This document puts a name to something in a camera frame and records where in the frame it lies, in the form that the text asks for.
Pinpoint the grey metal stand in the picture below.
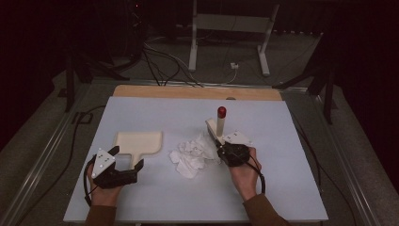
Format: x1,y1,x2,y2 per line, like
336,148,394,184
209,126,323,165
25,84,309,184
187,0,280,77

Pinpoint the person's right hand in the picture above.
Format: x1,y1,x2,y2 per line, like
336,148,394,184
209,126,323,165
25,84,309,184
228,147,263,202

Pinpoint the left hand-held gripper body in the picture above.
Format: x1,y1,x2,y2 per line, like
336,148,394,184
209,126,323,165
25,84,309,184
90,147,139,190

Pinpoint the metal floor rail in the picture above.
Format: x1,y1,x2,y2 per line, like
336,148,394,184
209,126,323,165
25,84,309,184
0,82,92,226
309,90,399,226

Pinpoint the cream plastic dustpan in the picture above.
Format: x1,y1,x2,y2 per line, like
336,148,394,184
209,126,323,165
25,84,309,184
112,131,164,168

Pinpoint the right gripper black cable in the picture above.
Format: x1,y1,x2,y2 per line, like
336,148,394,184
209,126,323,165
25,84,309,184
247,153,267,196

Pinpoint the black tripod stand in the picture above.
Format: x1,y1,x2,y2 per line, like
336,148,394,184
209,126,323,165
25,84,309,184
63,46,132,113
271,31,339,125

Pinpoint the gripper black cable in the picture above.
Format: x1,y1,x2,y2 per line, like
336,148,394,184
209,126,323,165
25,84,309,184
247,153,267,196
82,154,99,207

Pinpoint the person's left hand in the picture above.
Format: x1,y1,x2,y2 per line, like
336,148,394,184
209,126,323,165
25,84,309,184
87,163,124,208

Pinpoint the white tissue paper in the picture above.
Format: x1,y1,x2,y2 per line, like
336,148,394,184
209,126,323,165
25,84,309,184
168,133,222,180

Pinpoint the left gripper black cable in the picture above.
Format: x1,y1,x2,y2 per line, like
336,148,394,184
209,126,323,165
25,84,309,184
82,154,99,207

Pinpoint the black floor cable bundle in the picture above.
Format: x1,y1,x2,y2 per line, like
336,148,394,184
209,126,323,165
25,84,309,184
141,41,205,88

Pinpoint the wooden table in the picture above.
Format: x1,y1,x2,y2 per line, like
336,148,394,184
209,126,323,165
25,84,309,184
112,84,283,102

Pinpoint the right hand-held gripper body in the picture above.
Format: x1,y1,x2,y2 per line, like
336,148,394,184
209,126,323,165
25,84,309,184
217,130,254,168

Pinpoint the white adapter cable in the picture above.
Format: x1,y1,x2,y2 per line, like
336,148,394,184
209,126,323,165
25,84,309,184
200,67,238,88

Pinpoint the cream hand brush red cap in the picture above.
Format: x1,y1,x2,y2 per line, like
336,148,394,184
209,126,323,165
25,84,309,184
205,105,228,149

